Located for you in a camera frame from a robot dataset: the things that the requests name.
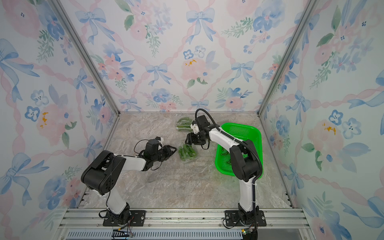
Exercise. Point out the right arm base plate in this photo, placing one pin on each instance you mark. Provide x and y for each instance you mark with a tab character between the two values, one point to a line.
238	218

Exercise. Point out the green peppers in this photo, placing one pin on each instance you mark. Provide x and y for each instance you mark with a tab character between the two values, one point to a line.
224	157

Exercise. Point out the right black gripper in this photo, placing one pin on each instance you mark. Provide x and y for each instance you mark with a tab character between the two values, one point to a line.
190	141

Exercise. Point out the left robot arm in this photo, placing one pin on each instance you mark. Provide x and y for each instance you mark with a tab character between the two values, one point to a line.
103	173

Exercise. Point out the clear pepper container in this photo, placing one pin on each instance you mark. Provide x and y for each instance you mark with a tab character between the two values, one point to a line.
187	152
184	124

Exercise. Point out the left aluminium corner post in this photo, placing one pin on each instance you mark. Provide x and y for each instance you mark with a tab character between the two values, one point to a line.
80	47

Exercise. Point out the aluminium front rail frame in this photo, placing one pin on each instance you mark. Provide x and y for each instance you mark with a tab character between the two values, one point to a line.
184	224

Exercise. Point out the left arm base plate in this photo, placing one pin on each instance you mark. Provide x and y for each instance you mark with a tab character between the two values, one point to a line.
134	218

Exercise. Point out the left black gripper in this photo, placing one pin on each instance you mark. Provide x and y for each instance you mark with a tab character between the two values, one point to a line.
167	148

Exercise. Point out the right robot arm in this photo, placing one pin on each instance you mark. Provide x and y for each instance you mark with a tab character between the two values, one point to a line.
248	201

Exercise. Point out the bright green plastic basket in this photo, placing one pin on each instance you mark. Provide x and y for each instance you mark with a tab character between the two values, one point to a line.
245	164

